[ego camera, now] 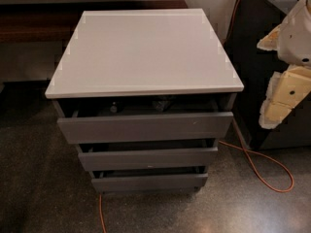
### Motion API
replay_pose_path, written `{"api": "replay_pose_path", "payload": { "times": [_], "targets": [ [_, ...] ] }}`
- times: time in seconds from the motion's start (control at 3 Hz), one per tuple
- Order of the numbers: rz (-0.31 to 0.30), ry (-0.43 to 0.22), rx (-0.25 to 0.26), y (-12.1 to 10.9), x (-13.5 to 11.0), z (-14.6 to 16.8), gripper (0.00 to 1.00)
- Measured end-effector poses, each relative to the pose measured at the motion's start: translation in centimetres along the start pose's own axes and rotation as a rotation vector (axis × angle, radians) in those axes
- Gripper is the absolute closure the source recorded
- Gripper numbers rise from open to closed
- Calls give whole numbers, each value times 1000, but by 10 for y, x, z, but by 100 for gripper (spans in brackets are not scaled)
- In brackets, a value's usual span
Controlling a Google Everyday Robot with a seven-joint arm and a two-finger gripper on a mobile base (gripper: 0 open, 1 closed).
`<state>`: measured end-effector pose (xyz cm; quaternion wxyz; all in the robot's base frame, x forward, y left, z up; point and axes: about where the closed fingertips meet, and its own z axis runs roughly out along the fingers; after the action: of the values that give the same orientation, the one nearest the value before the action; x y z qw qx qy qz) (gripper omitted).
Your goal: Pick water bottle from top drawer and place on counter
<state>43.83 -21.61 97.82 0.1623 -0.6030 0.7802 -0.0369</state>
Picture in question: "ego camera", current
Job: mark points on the dark wooden bench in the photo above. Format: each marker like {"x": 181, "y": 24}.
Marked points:
{"x": 57, "y": 21}

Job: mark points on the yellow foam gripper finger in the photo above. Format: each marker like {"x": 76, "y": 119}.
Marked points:
{"x": 270, "y": 41}
{"x": 285, "y": 91}

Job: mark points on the grey drawer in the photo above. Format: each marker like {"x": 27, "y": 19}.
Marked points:
{"x": 140, "y": 128}
{"x": 147, "y": 155}
{"x": 150, "y": 180}

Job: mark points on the dark label water bottle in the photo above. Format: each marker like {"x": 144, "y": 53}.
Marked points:
{"x": 114, "y": 108}

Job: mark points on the white label water bottle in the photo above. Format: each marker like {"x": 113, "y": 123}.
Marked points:
{"x": 163, "y": 103}

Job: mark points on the grey middle drawer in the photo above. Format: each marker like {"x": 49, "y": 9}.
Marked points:
{"x": 147, "y": 155}

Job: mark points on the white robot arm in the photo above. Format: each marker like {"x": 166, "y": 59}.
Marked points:
{"x": 292, "y": 41}

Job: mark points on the grey drawer cabinet white top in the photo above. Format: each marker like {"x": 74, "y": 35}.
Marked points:
{"x": 132, "y": 57}

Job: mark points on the grey bottom drawer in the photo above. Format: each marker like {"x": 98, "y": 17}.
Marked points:
{"x": 150, "y": 180}

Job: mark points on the grey top drawer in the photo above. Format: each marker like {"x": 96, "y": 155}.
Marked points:
{"x": 140, "y": 128}

